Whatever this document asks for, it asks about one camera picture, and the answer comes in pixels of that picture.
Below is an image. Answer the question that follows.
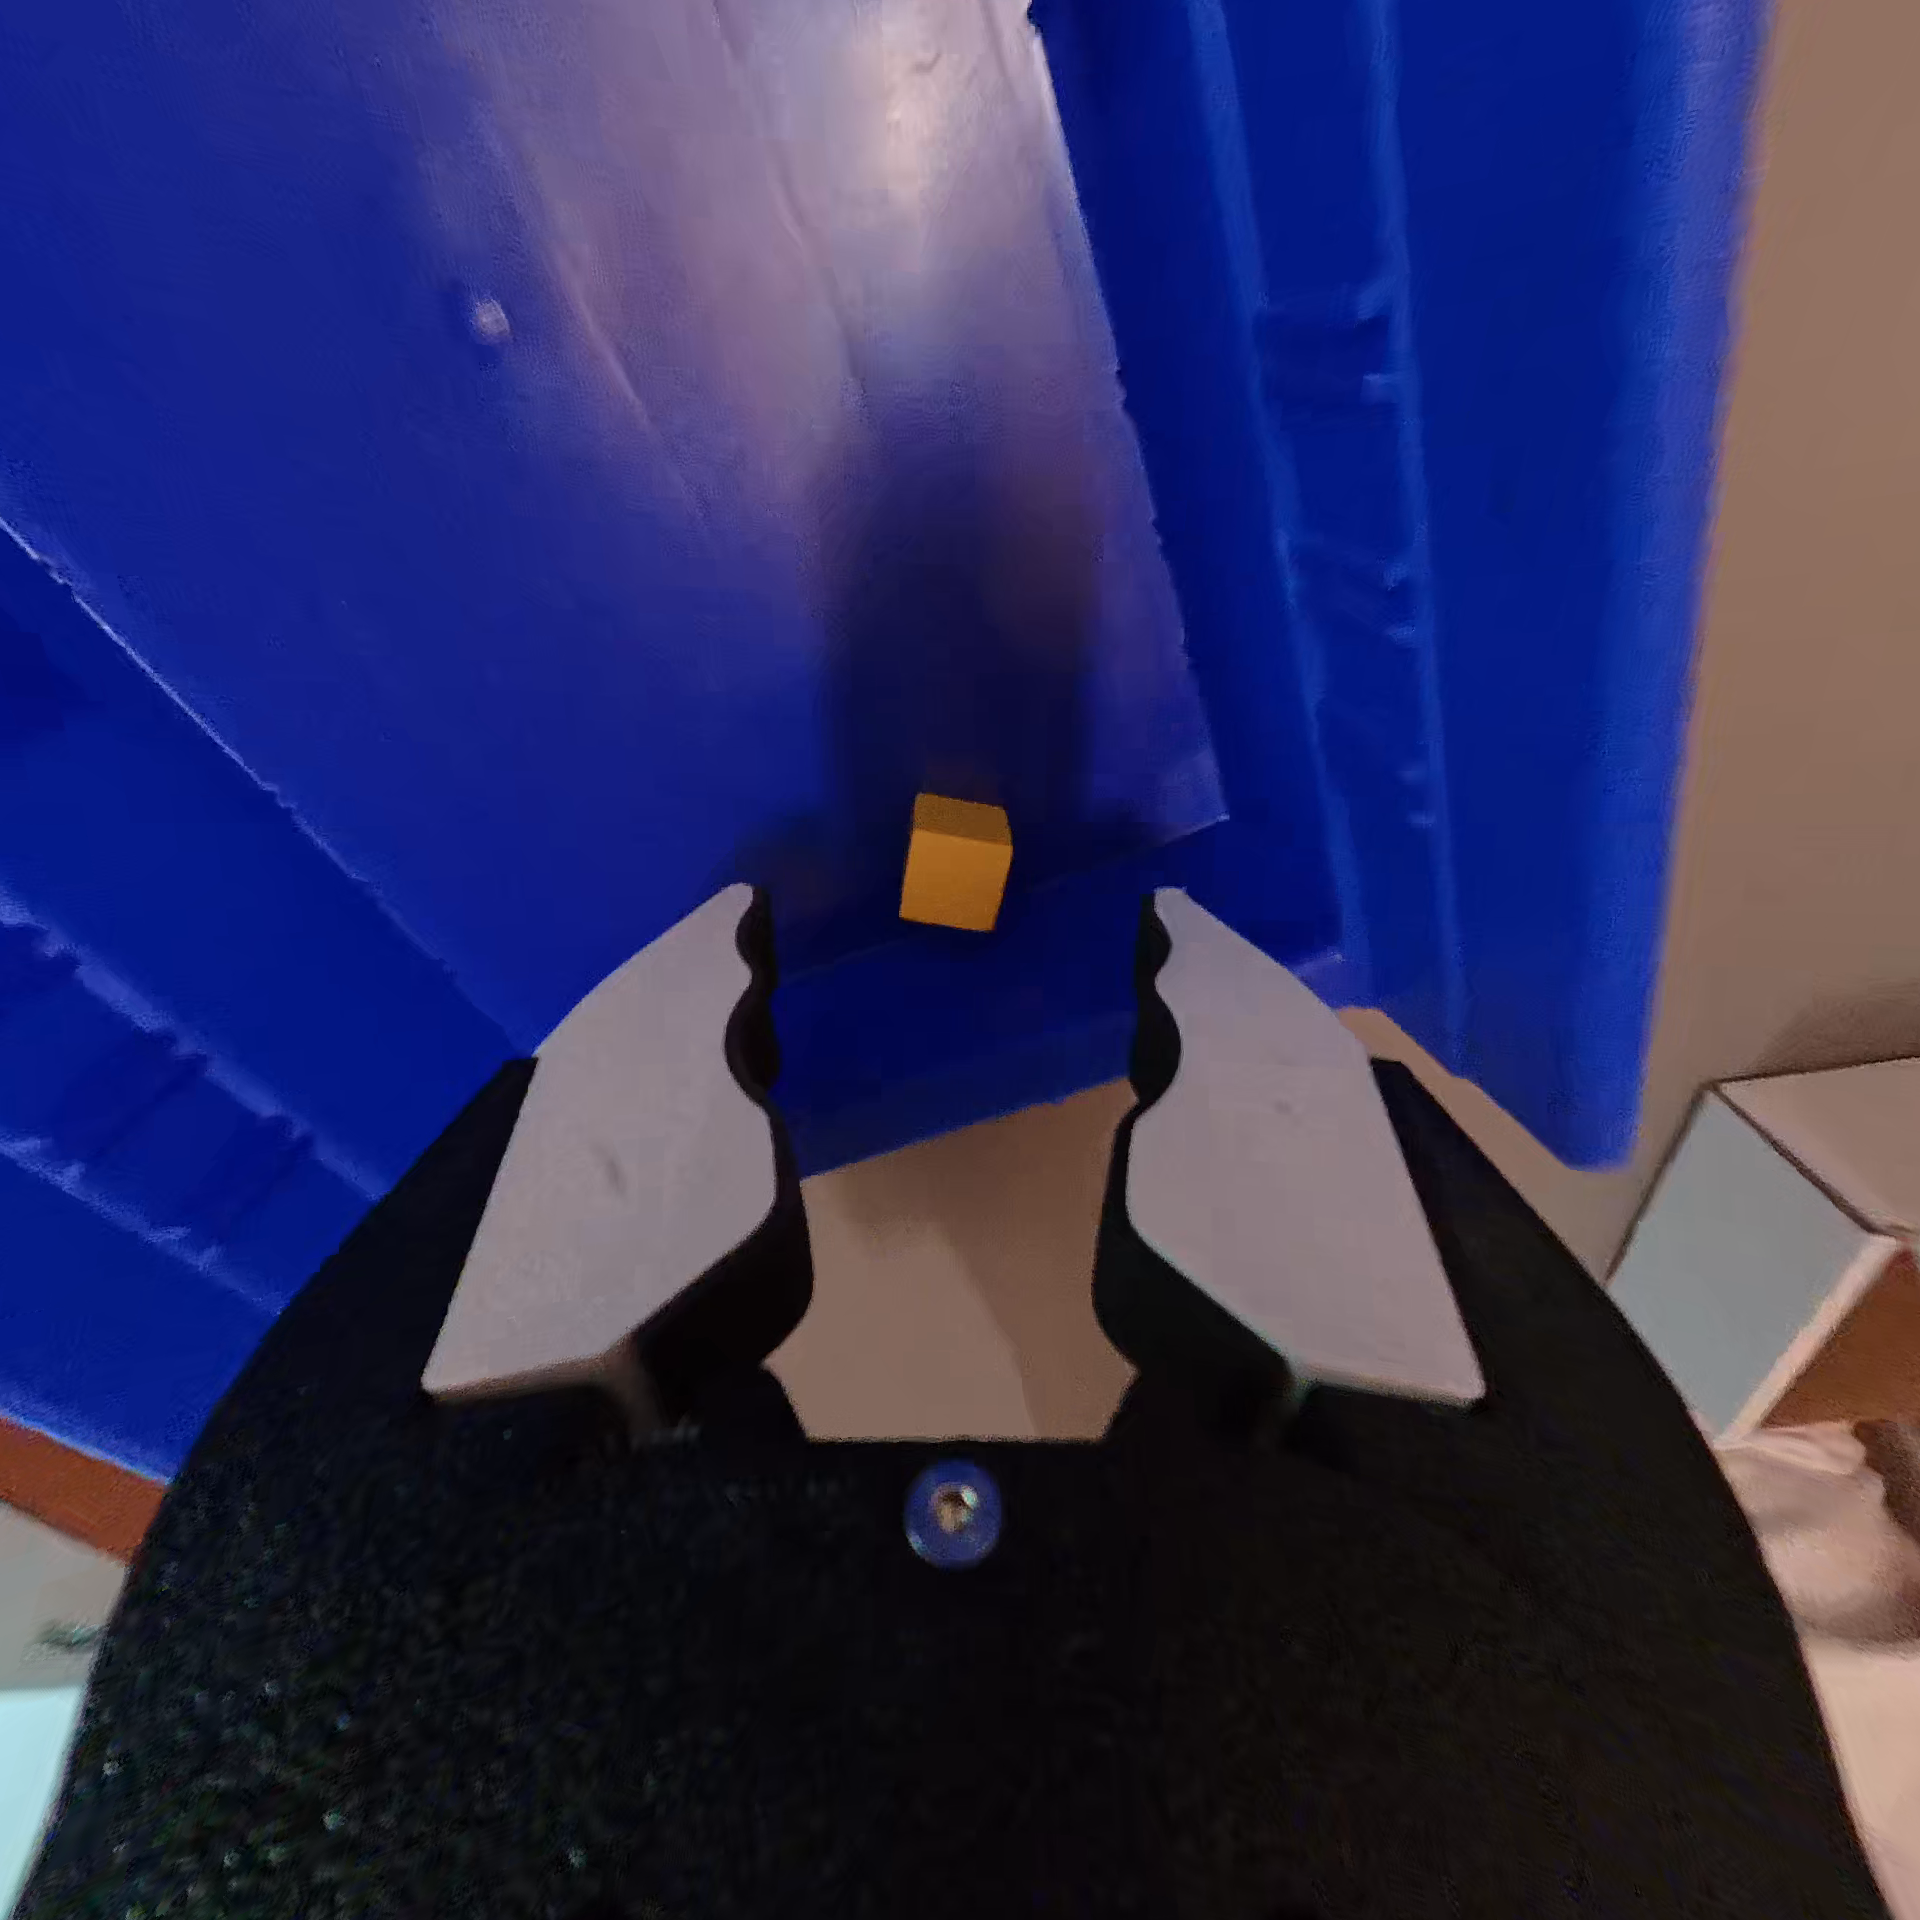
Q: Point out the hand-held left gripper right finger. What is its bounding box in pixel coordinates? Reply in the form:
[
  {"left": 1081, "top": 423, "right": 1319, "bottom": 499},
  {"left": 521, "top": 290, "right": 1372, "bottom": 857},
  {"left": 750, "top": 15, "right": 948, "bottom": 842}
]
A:
[{"left": 1093, "top": 883, "right": 1489, "bottom": 1441}]

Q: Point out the yellow wooden cube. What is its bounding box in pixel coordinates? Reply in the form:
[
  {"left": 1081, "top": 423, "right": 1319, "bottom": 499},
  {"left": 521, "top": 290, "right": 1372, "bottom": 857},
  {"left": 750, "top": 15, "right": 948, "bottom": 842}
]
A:
[{"left": 895, "top": 795, "right": 1014, "bottom": 934}]

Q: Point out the blue plastic bin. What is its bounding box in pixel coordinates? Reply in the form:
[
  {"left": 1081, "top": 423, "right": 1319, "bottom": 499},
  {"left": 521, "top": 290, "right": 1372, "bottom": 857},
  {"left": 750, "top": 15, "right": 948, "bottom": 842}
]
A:
[{"left": 0, "top": 0, "right": 1772, "bottom": 1478}]

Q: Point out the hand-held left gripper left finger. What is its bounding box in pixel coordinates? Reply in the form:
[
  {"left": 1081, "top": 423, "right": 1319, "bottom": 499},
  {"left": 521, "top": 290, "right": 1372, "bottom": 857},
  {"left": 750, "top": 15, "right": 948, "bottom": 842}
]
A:
[{"left": 423, "top": 881, "right": 817, "bottom": 1432}]

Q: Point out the white cardboard mailer box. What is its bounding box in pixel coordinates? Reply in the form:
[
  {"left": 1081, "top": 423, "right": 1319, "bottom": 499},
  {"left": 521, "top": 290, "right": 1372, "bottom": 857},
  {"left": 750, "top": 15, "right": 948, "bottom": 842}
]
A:
[{"left": 1604, "top": 1056, "right": 1920, "bottom": 1441}]

